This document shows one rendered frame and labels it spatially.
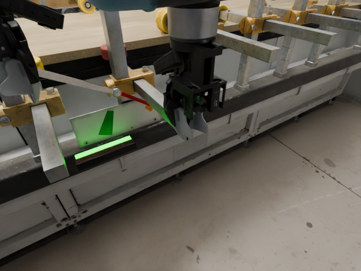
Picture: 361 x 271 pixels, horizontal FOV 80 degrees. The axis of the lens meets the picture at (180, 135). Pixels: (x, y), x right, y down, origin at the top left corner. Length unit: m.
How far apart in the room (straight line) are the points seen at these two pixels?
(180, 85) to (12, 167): 0.51
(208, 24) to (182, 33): 0.04
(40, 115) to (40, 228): 0.78
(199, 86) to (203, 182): 1.15
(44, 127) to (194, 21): 0.35
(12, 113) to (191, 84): 0.41
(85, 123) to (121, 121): 0.10
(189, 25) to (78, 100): 0.61
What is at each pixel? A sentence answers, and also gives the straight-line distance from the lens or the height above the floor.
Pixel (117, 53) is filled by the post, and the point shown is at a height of 0.94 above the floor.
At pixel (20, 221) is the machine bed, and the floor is 0.24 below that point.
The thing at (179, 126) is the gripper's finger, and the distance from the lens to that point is 0.43.
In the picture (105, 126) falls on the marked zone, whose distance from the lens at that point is 0.66.
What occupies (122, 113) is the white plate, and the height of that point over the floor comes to 0.77.
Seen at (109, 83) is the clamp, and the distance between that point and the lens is 0.62.
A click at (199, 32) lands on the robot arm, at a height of 1.04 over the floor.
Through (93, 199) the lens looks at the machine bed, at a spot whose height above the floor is 0.17.
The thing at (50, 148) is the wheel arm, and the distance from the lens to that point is 0.45.
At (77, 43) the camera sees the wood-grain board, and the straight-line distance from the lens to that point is 0.87.
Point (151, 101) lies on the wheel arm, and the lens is 0.54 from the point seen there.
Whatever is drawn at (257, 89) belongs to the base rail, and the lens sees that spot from 0.99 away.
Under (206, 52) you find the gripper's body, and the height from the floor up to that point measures 1.02.
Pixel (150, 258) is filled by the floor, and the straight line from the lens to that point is 1.21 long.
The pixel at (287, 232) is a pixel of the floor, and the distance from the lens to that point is 1.38.
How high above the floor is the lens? 1.11
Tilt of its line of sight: 38 degrees down
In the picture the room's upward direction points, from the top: straight up
